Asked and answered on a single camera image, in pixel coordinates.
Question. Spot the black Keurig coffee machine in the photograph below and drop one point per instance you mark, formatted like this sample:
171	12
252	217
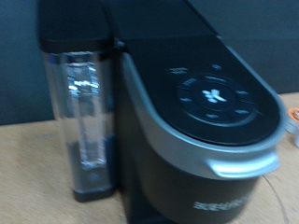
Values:
187	174

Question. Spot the white K-cup pod orange lid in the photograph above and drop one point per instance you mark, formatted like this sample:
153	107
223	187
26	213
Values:
294	124

